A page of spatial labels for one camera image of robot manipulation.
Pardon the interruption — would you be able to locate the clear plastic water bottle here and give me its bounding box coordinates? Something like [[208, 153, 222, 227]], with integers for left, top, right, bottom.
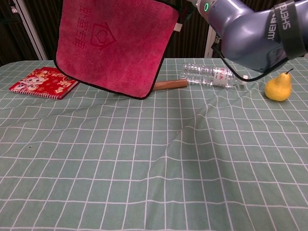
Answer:
[[180, 63, 249, 89]]

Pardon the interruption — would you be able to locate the wooden rolling pin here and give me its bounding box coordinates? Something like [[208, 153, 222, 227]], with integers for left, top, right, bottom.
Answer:
[[153, 79, 188, 91]]

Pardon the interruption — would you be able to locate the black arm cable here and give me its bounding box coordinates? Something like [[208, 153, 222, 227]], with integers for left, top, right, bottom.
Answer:
[[211, 35, 295, 83]]

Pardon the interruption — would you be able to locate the dark pleated curtain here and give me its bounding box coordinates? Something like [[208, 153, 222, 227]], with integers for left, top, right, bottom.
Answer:
[[0, 0, 308, 67]]

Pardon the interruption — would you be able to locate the yellow pear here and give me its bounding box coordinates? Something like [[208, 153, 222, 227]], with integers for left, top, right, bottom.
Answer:
[[265, 68, 294, 102]]

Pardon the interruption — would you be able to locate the green checked tablecloth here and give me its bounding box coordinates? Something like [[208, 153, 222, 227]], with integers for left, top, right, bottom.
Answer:
[[0, 57, 308, 231]]

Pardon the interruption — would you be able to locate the red spiral notebook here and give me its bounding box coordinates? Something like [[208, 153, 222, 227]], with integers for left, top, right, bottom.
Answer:
[[9, 66, 79, 100]]

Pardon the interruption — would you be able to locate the pink and grey towel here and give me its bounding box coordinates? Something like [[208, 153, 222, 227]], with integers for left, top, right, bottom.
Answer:
[[54, 0, 183, 100]]

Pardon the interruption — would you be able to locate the black printed velcro strap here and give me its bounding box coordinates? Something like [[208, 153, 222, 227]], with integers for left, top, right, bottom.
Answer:
[[271, 0, 308, 59]]

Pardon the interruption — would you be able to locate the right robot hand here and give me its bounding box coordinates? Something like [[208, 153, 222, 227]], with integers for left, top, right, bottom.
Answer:
[[166, 0, 197, 24]]

